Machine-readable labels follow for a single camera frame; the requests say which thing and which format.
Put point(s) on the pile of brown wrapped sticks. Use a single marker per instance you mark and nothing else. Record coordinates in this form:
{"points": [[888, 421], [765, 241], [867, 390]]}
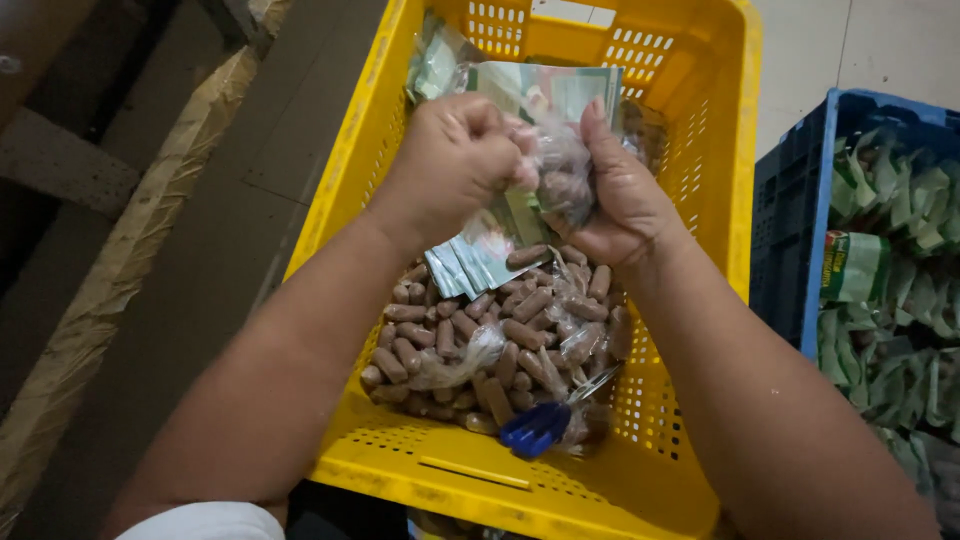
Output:
{"points": [[450, 337]]}

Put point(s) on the dark wooden frame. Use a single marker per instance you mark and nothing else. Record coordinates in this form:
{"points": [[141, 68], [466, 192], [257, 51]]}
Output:
{"points": [[82, 112]]}

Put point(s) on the person's right hand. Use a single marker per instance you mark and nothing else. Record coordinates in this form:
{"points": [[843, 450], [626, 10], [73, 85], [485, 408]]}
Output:
{"points": [[630, 210]]}

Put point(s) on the blue plastic crate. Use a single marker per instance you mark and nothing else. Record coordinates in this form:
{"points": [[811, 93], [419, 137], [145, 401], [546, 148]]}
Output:
{"points": [[787, 225]]}

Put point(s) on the heap of filled green packets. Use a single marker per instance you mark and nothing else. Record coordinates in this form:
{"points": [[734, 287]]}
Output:
{"points": [[892, 300]]}

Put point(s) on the stack of green foil packets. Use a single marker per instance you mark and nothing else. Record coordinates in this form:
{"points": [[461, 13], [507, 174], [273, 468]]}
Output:
{"points": [[559, 86]]}

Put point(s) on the yellow plastic crate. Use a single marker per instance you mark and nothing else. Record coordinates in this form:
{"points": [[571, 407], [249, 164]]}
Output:
{"points": [[675, 67]]}

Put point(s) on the person's left fingers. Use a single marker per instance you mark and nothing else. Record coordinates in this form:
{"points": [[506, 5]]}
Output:
{"points": [[510, 161]]}

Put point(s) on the white sleeve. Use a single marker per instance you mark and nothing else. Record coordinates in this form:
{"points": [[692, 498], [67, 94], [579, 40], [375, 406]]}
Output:
{"points": [[202, 523]]}

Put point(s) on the person's left hand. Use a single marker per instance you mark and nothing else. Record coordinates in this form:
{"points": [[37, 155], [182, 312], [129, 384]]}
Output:
{"points": [[442, 165]]}

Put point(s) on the clear plastic bag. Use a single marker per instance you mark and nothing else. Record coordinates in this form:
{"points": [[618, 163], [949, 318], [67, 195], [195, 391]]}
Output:
{"points": [[564, 176]]}

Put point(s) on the tape-wrapped cardboard board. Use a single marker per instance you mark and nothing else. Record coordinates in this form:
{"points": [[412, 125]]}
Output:
{"points": [[112, 277]]}

